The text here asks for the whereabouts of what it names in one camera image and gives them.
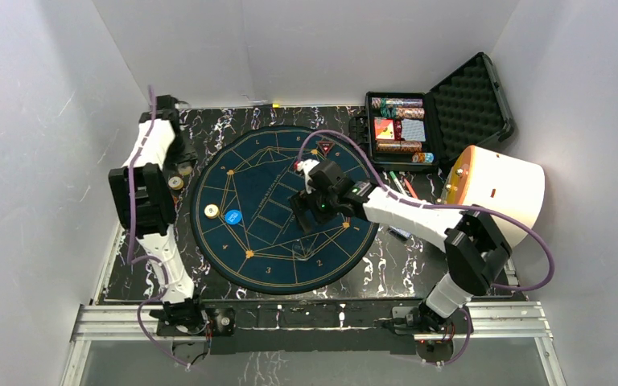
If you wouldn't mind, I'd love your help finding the poker chip row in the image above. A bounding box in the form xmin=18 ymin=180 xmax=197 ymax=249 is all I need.
xmin=370 ymin=97 xmax=423 ymax=109
xmin=380 ymin=107 xmax=425 ymax=120
xmin=376 ymin=140 xmax=422 ymax=154

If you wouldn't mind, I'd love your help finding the red card deck box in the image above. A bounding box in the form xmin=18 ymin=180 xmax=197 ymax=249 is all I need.
xmin=373 ymin=117 xmax=396 ymax=140

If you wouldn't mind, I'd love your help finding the blue patterned card deck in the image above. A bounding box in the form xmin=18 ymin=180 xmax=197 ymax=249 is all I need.
xmin=388 ymin=227 xmax=411 ymax=240

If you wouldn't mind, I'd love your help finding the aluminium mounting rail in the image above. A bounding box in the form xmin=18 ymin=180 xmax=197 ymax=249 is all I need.
xmin=62 ymin=299 xmax=565 ymax=385

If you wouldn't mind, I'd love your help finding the top poker chip row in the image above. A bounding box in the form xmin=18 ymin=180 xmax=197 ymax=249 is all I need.
xmin=370 ymin=97 xmax=423 ymax=109

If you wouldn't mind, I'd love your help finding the white cylindrical drum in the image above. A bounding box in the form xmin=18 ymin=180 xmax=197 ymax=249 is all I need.
xmin=437 ymin=145 xmax=546 ymax=228

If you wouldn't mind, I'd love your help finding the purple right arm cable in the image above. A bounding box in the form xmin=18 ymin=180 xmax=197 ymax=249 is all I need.
xmin=295 ymin=129 xmax=556 ymax=368

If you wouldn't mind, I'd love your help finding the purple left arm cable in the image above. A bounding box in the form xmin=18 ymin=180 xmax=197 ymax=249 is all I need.
xmin=125 ymin=84 xmax=193 ymax=368

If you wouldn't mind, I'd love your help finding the blue small blind button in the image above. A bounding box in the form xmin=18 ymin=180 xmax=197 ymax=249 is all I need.
xmin=225 ymin=209 xmax=243 ymax=225

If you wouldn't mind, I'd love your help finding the black foam-lined carrying case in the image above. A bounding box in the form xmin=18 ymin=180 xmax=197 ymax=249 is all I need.
xmin=348 ymin=52 xmax=517 ymax=172

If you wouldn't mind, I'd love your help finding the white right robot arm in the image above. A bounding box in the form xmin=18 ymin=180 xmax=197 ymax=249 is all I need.
xmin=290 ymin=159 xmax=512 ymax=333

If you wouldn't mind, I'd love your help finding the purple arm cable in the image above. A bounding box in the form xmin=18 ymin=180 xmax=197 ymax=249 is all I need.
xmin=295 ymin=129 xmax=556 ymax=368
xmin=125 ymin=84 xmax=193 ymax=368

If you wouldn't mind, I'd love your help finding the round blue poker mat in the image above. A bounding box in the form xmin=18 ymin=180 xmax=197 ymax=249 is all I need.
xmin=189 ymin=125 xmax=378 ymax=295

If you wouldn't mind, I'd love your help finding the red triangle marker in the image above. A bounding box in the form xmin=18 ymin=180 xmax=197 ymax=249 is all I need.
xmin=316 ymin=140 xmax=335 ymax=157

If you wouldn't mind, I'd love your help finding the green marker pen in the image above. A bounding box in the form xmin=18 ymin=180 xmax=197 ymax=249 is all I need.
xmin=389 ymin=170 xmax=409 ymax=197

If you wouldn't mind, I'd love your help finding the blue card deck in case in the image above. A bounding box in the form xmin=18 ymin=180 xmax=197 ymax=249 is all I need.
xmin=401 ymin=119 xmax=426 ymax=142

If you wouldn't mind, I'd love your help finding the short poker chip stack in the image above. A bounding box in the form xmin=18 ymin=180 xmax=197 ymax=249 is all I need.
xmin=411 ymin=152 xmax=435 ymax=164

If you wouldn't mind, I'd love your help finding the orange marker pen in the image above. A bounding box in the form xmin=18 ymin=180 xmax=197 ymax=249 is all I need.
xmin=403 ymin=179 xmax=419 ymax=199

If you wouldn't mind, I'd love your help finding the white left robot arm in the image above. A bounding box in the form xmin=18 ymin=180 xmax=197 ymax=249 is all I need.
xmin=108 ymin=94 xmax=208 ymax=335

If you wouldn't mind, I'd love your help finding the cream poker chip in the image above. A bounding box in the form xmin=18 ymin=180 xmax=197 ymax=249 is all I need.
xmin=204 ymin=203 xmax=220 ymax=219

